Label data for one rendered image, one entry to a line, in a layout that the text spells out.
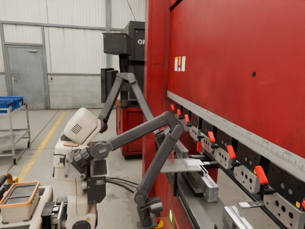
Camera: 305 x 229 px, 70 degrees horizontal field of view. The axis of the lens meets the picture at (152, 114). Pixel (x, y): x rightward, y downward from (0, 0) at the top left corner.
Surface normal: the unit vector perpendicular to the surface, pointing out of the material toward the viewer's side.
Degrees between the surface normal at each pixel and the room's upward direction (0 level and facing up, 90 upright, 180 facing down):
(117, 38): 90
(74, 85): 90
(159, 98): 90
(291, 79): 90
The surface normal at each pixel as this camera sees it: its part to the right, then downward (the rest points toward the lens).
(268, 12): -0.99, 0.00
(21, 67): 0.24, 0.22
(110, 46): -0.04, 0.22
